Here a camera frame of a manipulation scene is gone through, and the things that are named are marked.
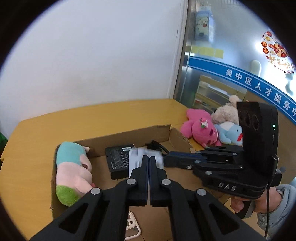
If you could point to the cream bunny plush toy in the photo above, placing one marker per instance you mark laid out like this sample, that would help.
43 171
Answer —
227 112

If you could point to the pink pig plush toy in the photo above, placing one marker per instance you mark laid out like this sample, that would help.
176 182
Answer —
74 173

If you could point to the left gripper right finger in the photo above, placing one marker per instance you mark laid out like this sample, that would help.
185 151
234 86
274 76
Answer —
195 215

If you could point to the blue elephant plush toy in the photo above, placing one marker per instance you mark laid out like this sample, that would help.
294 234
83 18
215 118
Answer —
229 133

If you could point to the shallow cardboard box tray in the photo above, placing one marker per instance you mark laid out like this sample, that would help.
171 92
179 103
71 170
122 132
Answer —
154 222

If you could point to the black sunglasses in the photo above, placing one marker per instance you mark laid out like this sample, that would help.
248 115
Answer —
156 146

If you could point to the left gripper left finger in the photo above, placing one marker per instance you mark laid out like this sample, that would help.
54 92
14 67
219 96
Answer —
101 214

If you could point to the pink bear plush toy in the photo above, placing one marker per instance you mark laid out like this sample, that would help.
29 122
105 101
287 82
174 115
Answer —
199 126

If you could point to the black product box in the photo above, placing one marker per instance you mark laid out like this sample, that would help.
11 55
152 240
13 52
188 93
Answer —
118 161

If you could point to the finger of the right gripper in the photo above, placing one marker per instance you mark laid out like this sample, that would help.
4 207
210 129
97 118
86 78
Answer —
182 160
227 150

